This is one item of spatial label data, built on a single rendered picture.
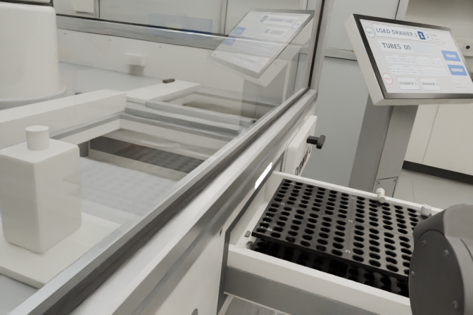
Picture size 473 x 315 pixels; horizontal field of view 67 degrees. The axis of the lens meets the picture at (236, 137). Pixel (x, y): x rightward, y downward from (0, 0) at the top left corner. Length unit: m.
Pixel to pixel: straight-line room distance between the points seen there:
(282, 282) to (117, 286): 0.23
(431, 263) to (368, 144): 1.24
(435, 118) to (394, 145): 2.03
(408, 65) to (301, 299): 1.03
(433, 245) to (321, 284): 0.21
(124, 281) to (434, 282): 0.16
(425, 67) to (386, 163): 0.37
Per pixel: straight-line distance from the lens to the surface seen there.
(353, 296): 0.41
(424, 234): 0.23
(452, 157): 3.57
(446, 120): 3.49
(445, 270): 0.21
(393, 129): 1.42
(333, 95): 2.14
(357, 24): 1.26
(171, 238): 0.26
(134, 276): 0.23
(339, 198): 0.56
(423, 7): 4.09
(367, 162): 1.46
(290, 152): 0.66
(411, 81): 1.30
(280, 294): 0.43
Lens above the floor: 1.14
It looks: 18 degrees down
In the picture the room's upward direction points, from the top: 6 degrees clockwise
